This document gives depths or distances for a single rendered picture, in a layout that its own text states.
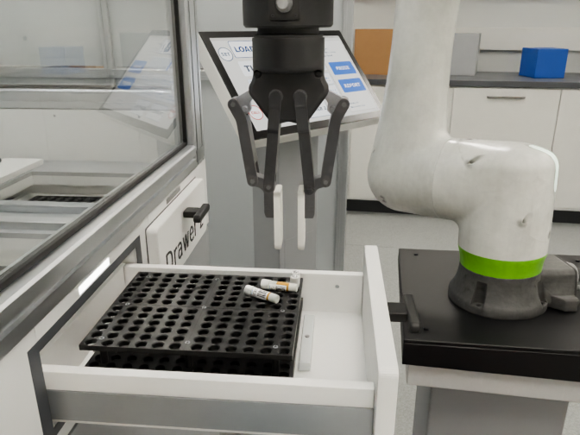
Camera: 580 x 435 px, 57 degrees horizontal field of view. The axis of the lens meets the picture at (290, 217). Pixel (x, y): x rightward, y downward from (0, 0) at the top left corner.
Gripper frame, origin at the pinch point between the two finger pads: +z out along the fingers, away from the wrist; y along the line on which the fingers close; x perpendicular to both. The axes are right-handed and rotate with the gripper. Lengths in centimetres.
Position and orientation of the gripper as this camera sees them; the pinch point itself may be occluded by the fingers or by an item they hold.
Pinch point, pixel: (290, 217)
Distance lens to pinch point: 61.5
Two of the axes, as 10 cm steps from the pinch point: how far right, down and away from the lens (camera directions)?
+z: 0.1, 9.4, 3.4
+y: 10.0, 0.2, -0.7
